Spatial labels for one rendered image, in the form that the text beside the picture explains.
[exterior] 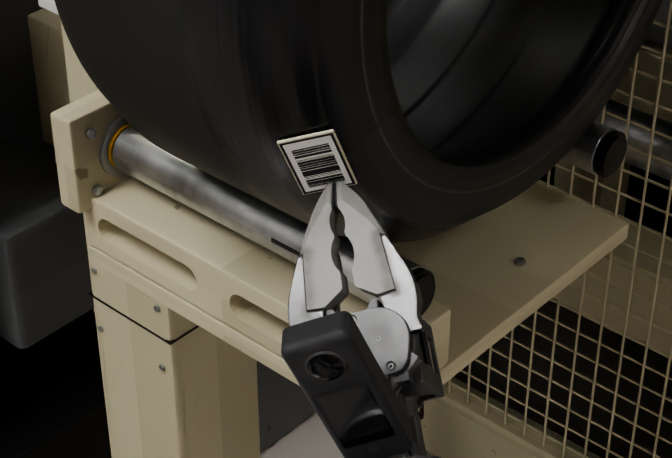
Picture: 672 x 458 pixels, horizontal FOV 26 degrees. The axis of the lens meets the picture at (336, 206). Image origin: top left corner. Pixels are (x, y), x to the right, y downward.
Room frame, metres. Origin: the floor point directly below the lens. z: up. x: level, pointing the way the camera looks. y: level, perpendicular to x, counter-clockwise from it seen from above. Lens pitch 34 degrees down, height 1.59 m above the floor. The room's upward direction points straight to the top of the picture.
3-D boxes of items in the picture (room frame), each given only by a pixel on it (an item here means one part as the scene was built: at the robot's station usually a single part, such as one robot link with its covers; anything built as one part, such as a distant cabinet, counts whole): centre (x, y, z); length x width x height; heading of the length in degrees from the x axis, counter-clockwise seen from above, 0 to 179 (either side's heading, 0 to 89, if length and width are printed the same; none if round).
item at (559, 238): (1.13, -0.02, 0.80); 0.37 x 0.36 x 0.02; 138
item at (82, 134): (1.25, 0.11, 0.90); 0.40 x 0.03 x 0.10; 138
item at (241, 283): (1.02, 0.07, 0.84); 0.36 x 0.09 x 0.06; 48
